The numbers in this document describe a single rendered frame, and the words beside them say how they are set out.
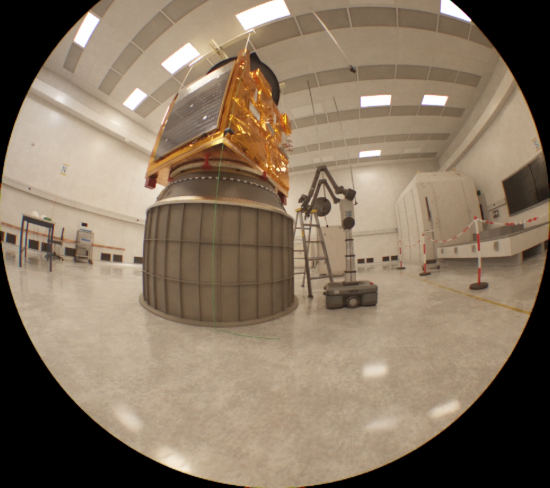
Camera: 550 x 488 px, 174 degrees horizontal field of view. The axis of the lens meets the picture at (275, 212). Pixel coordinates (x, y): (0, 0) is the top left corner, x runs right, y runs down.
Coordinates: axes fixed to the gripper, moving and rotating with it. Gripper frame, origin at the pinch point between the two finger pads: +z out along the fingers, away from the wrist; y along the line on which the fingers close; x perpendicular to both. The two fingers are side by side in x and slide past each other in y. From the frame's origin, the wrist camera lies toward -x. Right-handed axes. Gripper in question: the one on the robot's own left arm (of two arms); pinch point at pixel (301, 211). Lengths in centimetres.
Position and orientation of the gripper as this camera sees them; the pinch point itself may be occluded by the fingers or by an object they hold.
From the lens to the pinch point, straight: 227.1
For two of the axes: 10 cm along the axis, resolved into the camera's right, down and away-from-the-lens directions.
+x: 8.4, 4.3, -3.3
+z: -4.8, 8.7, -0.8
